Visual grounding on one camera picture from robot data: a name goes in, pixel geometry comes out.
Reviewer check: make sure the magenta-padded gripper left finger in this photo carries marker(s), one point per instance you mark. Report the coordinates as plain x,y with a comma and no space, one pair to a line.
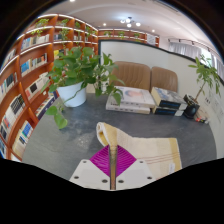
88,175

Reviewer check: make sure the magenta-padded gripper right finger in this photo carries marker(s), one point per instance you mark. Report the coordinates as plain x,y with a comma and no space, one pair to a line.
135,175

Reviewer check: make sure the yellow cream striped towel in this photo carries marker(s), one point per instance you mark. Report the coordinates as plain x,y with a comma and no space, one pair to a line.
150,150

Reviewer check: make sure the white thick book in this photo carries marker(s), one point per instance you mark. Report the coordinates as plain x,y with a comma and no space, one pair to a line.
128,109

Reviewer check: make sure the dark thick book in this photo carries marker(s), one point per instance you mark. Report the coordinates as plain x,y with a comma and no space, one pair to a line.
166,111

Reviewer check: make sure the white picture book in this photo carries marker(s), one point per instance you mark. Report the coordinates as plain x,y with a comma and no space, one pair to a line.
135,96

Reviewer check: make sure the leafy plant in white pot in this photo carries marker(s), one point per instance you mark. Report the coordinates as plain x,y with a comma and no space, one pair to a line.
71,95

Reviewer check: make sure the dark blue cover book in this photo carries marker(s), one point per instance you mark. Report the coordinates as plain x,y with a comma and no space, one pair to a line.
168,97

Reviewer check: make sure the small tree in black pot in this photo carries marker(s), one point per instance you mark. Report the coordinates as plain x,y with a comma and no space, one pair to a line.
191,110

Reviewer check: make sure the red book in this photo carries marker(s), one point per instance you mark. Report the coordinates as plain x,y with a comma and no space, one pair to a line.
201,119

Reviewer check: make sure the tan upholstered chair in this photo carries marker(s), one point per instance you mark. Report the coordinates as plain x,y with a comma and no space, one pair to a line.
133,75
164,78

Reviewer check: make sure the orange wooden bookshelf unit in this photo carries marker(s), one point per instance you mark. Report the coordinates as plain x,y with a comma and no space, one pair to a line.
20,86

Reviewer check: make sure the white curtain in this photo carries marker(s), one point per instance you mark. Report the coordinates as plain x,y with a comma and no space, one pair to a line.
190,50

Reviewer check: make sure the white framed sign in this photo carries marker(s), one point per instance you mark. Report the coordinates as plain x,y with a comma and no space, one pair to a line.
151,39

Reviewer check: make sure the long orange shelf with plants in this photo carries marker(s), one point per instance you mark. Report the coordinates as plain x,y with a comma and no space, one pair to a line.
126,34

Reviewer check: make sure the multi-bulb ceiling lamp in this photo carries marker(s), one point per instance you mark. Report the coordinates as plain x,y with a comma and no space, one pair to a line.
129,21

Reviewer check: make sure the black track light rail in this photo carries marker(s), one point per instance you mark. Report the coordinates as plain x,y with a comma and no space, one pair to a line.
186,40

